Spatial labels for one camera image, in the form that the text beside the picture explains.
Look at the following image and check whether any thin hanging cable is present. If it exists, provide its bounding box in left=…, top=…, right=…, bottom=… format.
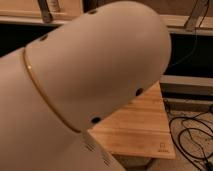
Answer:
left=166, top=29, right=198, bottom=69

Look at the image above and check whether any metal shelf bracket right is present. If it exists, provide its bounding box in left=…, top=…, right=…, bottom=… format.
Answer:
left=184, top=0, right=208, bottom=32

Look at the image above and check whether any black floor cables right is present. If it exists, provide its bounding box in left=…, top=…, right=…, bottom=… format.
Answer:
left=168, top=111, right=213, bottom=171

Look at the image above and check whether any metal shelf bracket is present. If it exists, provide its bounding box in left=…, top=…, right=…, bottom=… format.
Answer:
left=37, top=0, right=52, bottom=23
left=184, top=0, right=208, bottom=32

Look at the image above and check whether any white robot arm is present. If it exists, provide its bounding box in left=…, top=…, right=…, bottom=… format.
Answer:
left=0, top=1, right=171, bottom=171

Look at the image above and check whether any metal shelf bracket left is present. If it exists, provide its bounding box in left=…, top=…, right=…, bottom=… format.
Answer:
left=37, top=0, right=52, bottom=23

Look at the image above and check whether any wooden table board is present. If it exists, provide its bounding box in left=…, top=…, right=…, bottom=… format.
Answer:
left=89, top=83, right=175, bottom=159

